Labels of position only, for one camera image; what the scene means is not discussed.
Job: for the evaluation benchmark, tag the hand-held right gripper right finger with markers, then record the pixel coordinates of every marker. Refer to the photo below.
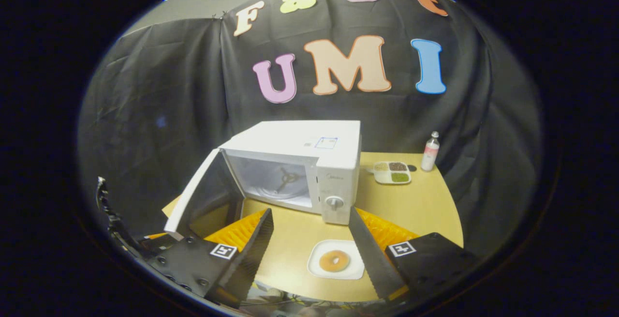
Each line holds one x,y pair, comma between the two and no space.
370,254

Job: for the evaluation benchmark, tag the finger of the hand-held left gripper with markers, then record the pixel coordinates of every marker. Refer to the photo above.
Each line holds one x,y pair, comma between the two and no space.
162,243

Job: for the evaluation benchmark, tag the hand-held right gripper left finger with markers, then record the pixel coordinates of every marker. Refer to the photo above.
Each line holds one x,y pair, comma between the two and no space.
256,254

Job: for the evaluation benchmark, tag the brown donut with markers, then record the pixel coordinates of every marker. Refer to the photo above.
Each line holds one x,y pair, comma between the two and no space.
326,264

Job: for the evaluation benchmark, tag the white square plate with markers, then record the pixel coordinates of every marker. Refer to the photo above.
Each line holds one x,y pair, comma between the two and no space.
316,268

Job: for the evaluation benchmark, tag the white microwave oven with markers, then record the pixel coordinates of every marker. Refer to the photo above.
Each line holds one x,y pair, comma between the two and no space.
290,138

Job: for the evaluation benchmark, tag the white sectioned condiment dish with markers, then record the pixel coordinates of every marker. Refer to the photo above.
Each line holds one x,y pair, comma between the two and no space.
387,175

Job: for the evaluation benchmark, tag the small clear plastic bottle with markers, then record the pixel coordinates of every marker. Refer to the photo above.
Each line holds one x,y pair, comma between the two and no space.
429,155

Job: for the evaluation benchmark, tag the black backdrop cloth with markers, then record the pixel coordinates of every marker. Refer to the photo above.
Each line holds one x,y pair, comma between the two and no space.
159,89

